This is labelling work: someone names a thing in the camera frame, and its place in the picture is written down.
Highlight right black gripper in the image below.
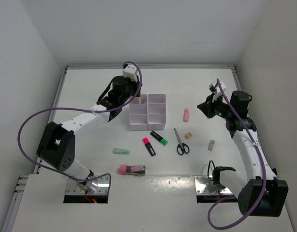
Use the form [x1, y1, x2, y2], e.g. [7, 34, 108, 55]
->
[197, 92, 233, 120]

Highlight pink correction tape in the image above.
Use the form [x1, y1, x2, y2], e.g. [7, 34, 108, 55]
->
[183, 108, 189, 122]

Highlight green correction tape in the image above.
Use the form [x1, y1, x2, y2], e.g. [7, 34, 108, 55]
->
[113, 148, 130, 155]

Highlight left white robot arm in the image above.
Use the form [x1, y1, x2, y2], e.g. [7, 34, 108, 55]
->
[36, 74, 141, 182]

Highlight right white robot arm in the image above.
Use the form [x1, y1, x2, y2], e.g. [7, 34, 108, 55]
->
[198, 90, 288, 217]

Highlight right white compartment organizer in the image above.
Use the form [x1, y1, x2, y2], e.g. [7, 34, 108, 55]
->
[147, 94, 166, 131]

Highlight grey white eraser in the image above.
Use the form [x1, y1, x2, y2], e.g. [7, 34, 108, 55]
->
[208, 140, 215, 151]

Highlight pink cap black highlighter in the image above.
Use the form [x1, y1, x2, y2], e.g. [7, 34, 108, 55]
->
[142, 137, 156, 157]

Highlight tan eraser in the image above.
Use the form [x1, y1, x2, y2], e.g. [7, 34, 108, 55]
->
[185, 132, 192, 139]

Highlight green cap black highlighter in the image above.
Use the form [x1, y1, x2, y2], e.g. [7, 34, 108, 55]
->
[150, 131, 168, 146]

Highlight pink lid clip jar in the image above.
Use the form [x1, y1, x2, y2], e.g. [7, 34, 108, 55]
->
[118, 165, 146, 175]

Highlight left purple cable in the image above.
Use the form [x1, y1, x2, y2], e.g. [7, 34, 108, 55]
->
[17, 61, 142, 187]

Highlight purple cable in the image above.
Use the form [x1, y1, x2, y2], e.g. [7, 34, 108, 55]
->
[17, 61, 142, 187]
[208, 78, 267, 230]

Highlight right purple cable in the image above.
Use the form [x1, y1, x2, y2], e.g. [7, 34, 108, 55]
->
[208, 78, 267, 230]

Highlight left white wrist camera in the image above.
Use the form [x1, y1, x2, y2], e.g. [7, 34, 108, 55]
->
[122, 64, 138, 82]

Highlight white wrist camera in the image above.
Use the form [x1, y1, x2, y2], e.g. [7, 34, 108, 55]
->
[122, 64, 138, 82]
[209, 81, 226, 96]

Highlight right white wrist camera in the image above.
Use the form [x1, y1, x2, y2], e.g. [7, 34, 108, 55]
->
[209, 81, 226, 96]

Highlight black handled scissors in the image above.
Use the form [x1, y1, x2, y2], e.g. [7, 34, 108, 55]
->
[174, 128, 190, 156]

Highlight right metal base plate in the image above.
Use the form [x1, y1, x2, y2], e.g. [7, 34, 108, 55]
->
[194, 175, 232, 196]

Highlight metal base plate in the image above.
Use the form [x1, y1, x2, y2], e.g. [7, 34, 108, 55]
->
[65, 174, 111, 196]
[194, 175, 232, 196]

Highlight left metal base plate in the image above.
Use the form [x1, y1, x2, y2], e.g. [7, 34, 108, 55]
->
[65, 174, 111, 196]

